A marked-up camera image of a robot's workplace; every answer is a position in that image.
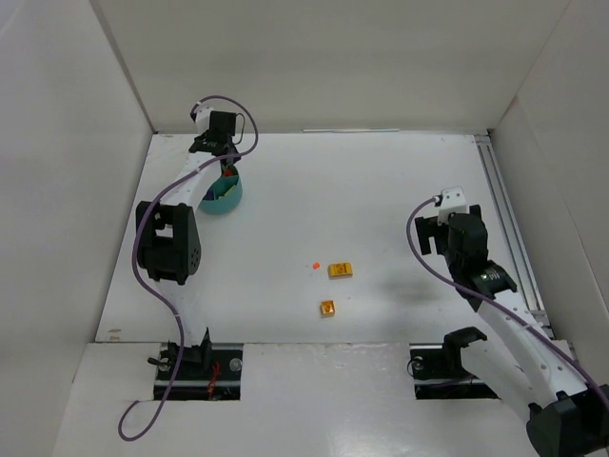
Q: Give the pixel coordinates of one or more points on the yellow lego brick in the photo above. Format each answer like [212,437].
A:
[340,270]

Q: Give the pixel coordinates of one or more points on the aluminium rail at table edge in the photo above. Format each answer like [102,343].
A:
[524,275]

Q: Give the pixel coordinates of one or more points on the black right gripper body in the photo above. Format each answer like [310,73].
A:
[429,235]

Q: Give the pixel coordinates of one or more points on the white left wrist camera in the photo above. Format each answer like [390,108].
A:
[200,115]

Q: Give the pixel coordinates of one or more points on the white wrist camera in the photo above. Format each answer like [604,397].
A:
[449,202]
[200,115]

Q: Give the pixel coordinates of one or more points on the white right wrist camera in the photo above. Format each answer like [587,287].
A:
[449,202]

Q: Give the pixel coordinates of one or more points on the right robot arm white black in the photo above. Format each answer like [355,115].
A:
[564,410]

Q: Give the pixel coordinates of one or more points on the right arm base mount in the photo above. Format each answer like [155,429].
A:
[438,373]

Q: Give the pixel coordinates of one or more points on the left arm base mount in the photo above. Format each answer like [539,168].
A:
[208,372]

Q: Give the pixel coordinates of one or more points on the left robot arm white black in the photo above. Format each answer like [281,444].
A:
[168,246]

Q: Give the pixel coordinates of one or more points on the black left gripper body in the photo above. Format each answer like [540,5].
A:
[209,145]

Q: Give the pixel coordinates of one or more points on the teal round divided container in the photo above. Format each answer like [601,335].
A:
[220,205]

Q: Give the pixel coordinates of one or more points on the yellow-orange square lego brick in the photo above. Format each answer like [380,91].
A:
[327,309]

